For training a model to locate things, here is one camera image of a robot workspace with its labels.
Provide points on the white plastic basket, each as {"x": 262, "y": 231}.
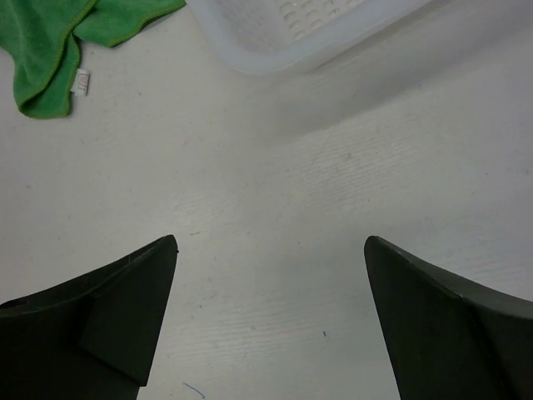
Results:
{"x": 279, "y": 36}

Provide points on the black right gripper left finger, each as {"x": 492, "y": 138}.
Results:
{"x": 91, "y": 337}

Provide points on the green microfiber towel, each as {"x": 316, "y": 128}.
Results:
{"x": 43, "y": 37}

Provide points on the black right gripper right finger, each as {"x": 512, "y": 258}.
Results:
{"x": 448, "y": 337}

